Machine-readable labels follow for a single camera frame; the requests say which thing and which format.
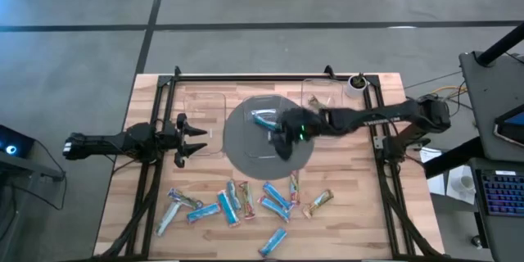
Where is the blue orange granola bar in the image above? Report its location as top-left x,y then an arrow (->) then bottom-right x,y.
226,179 -> 242,212

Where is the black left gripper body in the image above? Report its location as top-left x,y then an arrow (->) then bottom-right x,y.
157,112 -> 189,169

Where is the red green granola bar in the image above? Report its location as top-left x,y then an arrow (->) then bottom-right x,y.
288,170 -> 301,206

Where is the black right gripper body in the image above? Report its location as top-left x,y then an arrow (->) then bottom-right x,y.
282,106 -> 329,145

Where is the white plant pot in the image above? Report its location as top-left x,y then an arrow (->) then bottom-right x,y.
345,74 -> 368,99

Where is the yellow cable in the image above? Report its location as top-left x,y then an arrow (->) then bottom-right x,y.
425,84 -> 468,96

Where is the black stand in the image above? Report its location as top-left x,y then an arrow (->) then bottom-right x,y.
0,153 -> 67,262

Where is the red silver granola bar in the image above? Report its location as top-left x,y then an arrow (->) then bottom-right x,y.
238,181 -> 257,220

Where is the tablet with blue screen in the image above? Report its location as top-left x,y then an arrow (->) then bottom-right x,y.
493,105 -> 524,147

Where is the black diagonal pole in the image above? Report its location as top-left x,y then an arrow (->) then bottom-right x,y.
422,136 -> 485,180

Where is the white cup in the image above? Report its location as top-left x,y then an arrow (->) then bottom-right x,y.
454,174 -> 476,192

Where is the black cable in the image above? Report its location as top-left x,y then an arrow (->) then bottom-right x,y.
403,69 -> 463,91
34,138 -> 69,212

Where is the grey round woven mat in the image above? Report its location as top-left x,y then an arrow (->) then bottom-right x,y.
223,96 -> 315,181

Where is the green gold granola bar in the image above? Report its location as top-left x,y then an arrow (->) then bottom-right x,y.
307,94 -> 328,110
301,188 -> 335,219

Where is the black keyboard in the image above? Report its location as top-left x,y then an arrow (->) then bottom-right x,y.
476,169 -> 524,218

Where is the small green plant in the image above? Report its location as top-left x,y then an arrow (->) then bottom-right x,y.
351,72 -> 368,89

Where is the purple blue granola bar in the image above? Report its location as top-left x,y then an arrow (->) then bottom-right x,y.
166,187 -> 204,210

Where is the black device with blue light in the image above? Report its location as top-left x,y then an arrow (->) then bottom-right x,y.
0,124 -> 36,159

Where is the pale silver granola bar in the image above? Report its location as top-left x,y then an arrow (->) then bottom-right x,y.
154,201 -> 183,237

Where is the clear plastic bin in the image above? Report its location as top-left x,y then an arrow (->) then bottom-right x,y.
183,92 -> 228,157
241,94 -> 294,160
300,78 -> 345,140

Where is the white paper sheet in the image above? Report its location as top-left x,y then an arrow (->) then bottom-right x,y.
418,147 -> 447,197
445,165 -> 478,206

